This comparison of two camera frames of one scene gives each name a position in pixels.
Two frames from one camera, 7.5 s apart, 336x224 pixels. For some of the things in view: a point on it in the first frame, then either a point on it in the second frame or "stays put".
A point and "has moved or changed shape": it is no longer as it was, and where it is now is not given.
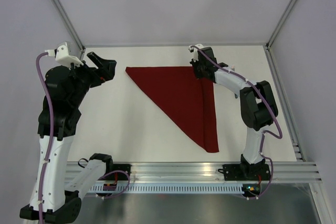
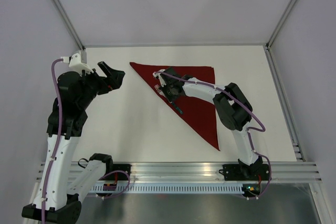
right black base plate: x=239 y=172 stays put
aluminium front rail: x=282 y=171 stays put
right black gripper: x=199 y=75 -> x=170 y=98
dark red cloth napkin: x=188 y=100 has moved or changed shape
